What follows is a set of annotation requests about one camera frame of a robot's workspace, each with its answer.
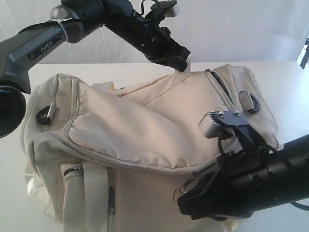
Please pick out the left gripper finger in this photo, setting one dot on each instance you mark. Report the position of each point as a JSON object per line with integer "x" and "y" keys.
{"x": 176, "y": 63}
{"x": 181, "y": 51}

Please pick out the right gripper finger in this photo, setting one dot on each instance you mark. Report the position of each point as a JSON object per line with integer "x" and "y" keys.
{"x": 218, "y": 210}
{"x": 195, "y": 199}

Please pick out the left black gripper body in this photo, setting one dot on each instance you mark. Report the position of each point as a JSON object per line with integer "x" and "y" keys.
{"x": 157, "y": 44}

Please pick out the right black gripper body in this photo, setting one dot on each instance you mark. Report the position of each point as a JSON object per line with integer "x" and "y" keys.
{"x": 234, "y": 180}

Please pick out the beige duffel bag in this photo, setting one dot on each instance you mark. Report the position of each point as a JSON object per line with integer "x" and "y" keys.
{"x": 102, "y": 159}

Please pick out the silver key ring cluster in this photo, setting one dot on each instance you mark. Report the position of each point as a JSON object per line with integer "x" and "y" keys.
{"x": 183, "y": 188}

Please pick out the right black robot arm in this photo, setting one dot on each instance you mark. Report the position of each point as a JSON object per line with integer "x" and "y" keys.
{"x": 281, "y": 177}

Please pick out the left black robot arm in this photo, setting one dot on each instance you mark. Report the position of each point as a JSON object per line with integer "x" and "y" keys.
{"x": 71, "y": 22}

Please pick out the dark stand at right edge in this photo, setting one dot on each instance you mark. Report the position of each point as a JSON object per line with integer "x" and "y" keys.
{"x": 305, "y": 58}

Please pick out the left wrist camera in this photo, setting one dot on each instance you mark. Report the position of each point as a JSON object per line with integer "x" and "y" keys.
{"x": 168, "y": 8}

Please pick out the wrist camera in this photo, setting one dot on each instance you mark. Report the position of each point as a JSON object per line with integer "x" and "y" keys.
{"x": 168, "y": 8}
{"x": 215, "y": 123}

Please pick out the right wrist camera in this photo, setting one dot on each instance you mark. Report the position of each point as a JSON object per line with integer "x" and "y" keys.
{"x": 215, "y": 123}

